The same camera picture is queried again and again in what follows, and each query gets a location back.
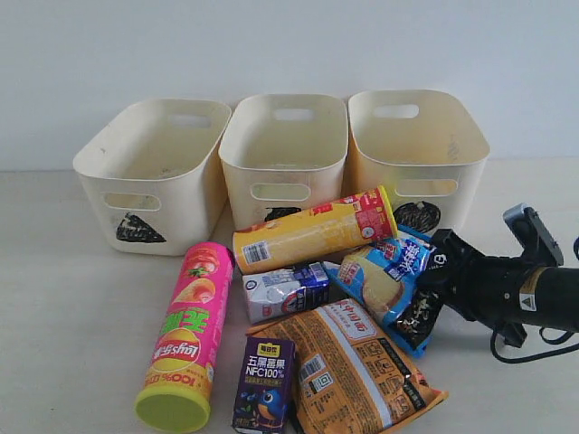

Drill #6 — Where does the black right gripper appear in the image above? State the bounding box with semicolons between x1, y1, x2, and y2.
415;228;512;323

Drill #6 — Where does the blue bread snack bag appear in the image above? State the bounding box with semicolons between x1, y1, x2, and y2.
323;232;433;328

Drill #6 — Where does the orange snack bag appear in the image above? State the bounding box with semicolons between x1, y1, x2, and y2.
247;298;449;433

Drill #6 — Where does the white blue milk carton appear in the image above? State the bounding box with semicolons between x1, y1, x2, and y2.
242;262;330;325

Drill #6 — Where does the purple juice carton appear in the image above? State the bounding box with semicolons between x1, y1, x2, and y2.
232;336;296;433

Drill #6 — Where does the pink Lays chips can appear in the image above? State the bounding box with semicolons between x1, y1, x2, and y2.
135;241;235;433

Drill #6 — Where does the black blue snack bag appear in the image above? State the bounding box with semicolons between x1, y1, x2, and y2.
391;289;443;358

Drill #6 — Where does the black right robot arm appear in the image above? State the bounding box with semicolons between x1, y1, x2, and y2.
418;229;578;332

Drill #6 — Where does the yellow chips can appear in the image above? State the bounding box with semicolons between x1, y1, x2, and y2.
233;185;398;274

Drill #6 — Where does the cream bin circle mark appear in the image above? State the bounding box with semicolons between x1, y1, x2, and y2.
344;90;490;234

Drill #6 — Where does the cream bin square mark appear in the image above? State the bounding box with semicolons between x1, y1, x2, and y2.
219;94;348;230

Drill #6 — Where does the cream bin triangle mark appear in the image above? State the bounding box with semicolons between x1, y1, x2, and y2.
73;99;232;256

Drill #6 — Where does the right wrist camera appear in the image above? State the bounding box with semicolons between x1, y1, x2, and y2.
503;203;564;267

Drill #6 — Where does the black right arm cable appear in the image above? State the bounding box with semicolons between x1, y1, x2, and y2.
488;234;579;365

